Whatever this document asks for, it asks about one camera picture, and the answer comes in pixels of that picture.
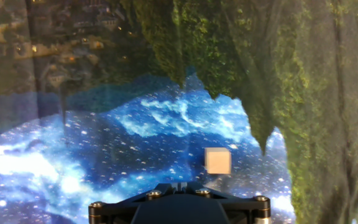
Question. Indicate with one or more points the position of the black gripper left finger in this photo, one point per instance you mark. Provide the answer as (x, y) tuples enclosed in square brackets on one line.
[(110, 211)]

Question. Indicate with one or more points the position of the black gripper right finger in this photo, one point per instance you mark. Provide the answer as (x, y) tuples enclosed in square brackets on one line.
[(250, 211)]

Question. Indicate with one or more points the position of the small wooden cube block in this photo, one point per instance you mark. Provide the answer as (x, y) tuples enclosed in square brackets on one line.
[(217, 160)]

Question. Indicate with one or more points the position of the galaxy landscape printed cloth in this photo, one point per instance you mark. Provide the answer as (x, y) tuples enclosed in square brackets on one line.
[(166, 124)]

